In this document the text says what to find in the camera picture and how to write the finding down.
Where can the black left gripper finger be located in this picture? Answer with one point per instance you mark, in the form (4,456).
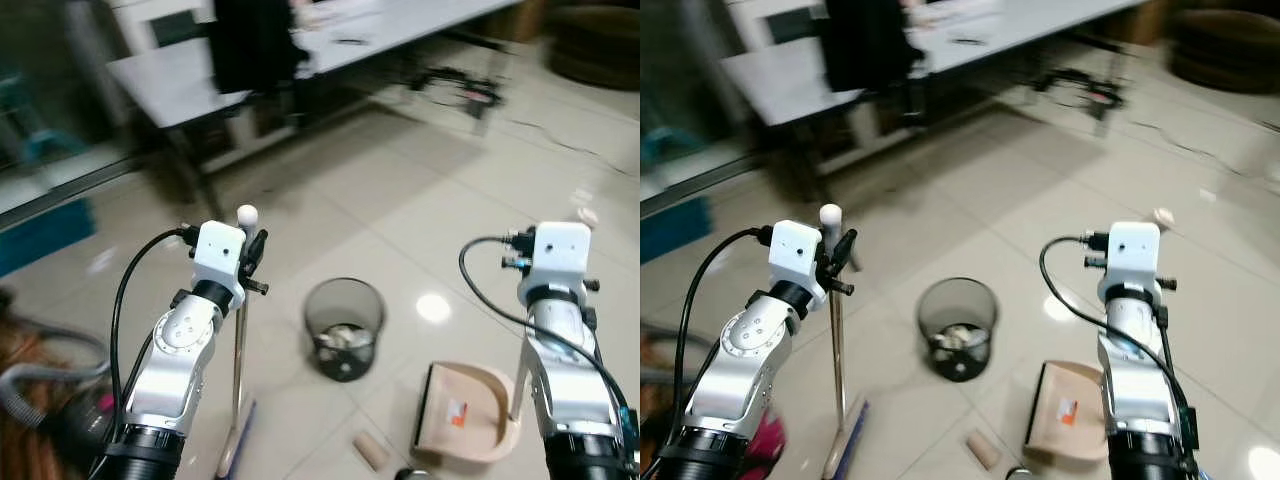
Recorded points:
(846,245)
(260,245)

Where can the teal chair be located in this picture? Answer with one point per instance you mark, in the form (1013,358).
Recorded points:
(665,145)
(35,125)

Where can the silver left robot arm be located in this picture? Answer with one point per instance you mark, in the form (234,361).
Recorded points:
(735,365)
(175,365)

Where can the small beige cylinder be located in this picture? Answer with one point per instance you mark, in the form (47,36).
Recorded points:
(372,451)
(983,450)

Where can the blue crate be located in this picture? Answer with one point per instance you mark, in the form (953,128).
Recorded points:
(672,228)
(40,238)

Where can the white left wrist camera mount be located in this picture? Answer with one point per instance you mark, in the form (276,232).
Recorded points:
(795,255)
(218,255)

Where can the grey long table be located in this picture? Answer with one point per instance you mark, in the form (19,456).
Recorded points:
(780,75)
(170,80)

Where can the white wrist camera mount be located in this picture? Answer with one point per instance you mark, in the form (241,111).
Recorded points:
(557,255)
(795,255)
(218,255)
(1130,255)

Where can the black mesh waste bin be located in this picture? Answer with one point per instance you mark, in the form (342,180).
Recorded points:
(958,325)
(344,325)

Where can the round brown basket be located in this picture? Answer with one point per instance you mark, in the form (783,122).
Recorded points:
(1225,50)
(595,45)

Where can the black hanging garment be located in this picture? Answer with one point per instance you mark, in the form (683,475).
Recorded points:
(255,45)
(870,45)

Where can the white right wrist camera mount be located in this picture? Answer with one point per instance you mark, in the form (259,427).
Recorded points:
(557,255)
(1130,255)

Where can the crumpled paper trash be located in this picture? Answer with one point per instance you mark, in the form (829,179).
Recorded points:
(958,338)
(345,338)

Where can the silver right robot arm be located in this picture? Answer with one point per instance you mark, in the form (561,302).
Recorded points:
(1135,370)
(565,370)

